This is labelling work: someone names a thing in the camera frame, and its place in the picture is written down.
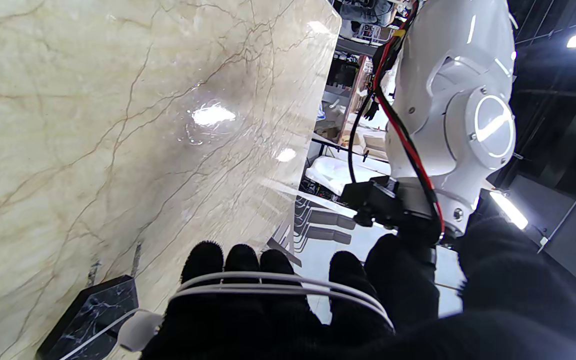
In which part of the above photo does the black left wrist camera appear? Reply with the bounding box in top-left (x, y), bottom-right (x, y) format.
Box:
top-left (340, 176), bottom-right (439, 232)

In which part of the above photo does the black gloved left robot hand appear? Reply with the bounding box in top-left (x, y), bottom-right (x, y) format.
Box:
top-left (365, 231), bottom-right (441, 331)

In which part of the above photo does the white wired earphone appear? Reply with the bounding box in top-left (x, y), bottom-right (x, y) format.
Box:
top-left (60, 271), bottom-right (396, 360)

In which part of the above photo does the black T-bar rack marble base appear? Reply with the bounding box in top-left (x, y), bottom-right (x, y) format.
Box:
top-left (35, 275), bottom-right (140, 360)

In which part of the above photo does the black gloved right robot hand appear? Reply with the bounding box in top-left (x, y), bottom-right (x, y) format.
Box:
top-left (140, 215), bottom-right (576, 360)

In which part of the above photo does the black metal frame rail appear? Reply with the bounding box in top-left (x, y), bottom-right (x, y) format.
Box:
top-left (312, 139), bottom-right (390, 163)

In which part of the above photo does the printed conference room backdrop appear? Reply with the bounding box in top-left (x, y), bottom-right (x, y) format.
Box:
top-left (267, 192), bottom-right (464, 326)

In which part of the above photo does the cluttered wooden storage shelf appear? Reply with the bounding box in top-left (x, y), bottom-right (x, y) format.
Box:
top-left (313, 0), bottom-right (404, 166)

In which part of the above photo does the white padded sheet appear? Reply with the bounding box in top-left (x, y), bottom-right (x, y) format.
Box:
top-left (305, 155), bottom-right (394, 197)

